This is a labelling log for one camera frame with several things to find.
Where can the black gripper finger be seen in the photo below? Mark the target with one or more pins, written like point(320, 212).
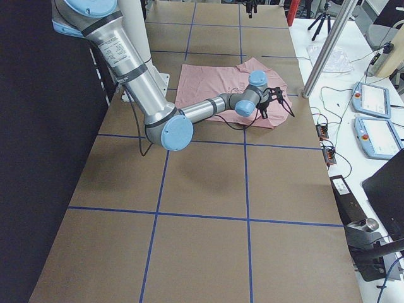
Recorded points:
point(286, 107)

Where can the orange circuit board far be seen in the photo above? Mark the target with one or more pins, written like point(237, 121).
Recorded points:
point(322, 131)

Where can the clear plastic bag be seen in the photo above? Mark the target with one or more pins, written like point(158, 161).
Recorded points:
point(338, 61)

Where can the black camera tripod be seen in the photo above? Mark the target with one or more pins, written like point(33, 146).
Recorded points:
point(320, 20)

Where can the red cylinder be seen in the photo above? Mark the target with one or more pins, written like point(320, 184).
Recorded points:
point(294, 5)

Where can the black monitor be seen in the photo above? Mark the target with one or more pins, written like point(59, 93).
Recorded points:
point(384, 191)

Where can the black power strip box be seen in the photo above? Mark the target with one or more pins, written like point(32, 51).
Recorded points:
point(349, 208)

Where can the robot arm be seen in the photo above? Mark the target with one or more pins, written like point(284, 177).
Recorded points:
point(117, 29)

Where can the orange circuit board near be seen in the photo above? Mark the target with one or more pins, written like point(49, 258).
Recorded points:
point(329, 155)

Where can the near teach pendant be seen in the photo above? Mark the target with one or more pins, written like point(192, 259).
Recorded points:
point(377, 137)

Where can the black clamp stand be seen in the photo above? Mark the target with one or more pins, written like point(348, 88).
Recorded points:
point(372, 254)

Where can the orange circuit board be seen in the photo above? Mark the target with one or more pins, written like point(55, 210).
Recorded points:
point(329, 155)
point(322, 131)

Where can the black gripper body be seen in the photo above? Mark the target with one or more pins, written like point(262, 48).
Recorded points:
point(249, 7)
point(264, 108)

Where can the teach pendant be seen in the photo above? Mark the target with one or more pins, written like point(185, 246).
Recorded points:
point(371, 100)
point(377, 137)

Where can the far teach pendant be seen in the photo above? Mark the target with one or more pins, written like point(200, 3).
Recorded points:
point(371, 100)

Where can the aluminium frame post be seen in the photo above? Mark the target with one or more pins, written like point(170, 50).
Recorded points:
point(328, 46)

